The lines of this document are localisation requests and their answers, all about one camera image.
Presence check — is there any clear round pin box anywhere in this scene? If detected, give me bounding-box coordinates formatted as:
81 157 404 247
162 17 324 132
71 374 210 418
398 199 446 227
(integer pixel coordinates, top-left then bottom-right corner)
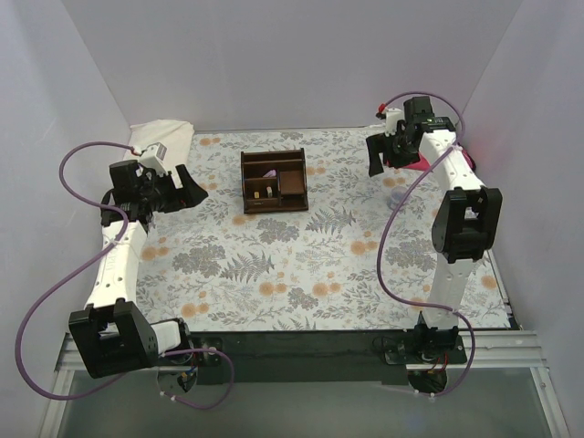
387 186 407 210

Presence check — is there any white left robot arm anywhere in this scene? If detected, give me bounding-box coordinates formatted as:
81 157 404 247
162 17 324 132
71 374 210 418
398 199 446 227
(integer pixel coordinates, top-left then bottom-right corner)
68 160 208 378

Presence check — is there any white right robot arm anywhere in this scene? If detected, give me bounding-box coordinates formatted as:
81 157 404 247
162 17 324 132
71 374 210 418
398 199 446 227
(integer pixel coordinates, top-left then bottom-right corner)
366 91 503 363

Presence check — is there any red microfiber cloth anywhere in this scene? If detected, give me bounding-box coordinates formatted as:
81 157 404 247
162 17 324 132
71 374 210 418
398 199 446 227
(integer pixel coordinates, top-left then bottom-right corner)
401 148 476 172

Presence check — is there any white folded cloth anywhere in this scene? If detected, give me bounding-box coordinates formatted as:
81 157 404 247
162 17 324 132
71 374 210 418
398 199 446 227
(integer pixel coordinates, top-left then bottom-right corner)
129 120 194 170

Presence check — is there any brown wooden desk organizer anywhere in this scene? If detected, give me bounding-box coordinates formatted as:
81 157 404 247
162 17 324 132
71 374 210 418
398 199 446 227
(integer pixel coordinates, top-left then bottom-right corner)
240 148 309 214

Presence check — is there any floral table mat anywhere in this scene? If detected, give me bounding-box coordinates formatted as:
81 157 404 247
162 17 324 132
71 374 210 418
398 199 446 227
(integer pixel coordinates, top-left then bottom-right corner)
137 130 508 331

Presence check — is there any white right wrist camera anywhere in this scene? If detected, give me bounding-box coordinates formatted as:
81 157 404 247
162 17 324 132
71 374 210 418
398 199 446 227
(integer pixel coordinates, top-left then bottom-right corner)
376 104 404 136

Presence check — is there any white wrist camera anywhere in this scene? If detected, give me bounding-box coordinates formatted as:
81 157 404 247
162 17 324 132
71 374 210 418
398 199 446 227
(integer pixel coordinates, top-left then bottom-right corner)
376 104 404 136
138 142 167 175

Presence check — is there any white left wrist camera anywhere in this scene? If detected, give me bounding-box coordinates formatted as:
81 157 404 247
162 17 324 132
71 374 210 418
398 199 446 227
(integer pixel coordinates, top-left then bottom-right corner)
138 142 167 175

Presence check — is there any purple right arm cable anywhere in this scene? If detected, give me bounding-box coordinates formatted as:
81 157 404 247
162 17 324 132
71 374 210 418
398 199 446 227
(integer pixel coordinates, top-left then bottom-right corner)
376 92 475 398

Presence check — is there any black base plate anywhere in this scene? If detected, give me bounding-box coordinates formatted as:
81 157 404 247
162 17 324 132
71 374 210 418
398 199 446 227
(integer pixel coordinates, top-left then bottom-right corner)
141 328 466 384

